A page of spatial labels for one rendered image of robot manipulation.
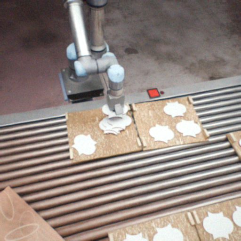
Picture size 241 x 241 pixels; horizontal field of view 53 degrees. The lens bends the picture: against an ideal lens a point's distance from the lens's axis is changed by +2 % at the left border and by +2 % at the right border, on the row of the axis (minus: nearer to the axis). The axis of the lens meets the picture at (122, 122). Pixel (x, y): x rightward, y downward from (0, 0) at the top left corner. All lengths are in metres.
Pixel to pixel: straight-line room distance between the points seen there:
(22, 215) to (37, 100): 1.90
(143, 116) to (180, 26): 2.74
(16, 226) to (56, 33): 3.03
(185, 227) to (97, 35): 1.14
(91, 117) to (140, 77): 1.70
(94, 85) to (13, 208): 0.91
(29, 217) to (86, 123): 0.62
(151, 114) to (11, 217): 0.95
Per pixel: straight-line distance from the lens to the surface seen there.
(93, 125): 1.48
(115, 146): 1.40
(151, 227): 1.26
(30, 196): 1.36
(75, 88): 1.67
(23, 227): 1.20
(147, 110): 1.56
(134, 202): 1.30
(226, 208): 1.40
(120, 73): 1.15
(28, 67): 3.35
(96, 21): 1.47
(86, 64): 1.22
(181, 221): 1.30
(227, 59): 3.72
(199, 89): 1.81
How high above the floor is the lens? 2.16
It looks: 55 degrees down
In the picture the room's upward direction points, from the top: 5 degrees clockwise
